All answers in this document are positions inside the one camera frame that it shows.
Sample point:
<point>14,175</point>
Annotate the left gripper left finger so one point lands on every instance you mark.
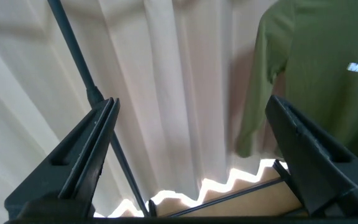
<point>67,174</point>

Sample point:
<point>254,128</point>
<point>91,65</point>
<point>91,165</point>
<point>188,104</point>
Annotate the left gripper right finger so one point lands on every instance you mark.
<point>322,171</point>

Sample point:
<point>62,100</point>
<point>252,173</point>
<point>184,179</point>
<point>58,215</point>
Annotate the green printed t-shirt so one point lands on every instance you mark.
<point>322,62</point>

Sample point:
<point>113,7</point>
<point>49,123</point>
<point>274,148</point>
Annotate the black clothes rack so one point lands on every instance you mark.
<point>73,49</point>

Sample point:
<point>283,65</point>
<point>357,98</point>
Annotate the beige curtain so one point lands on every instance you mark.
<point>166,77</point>

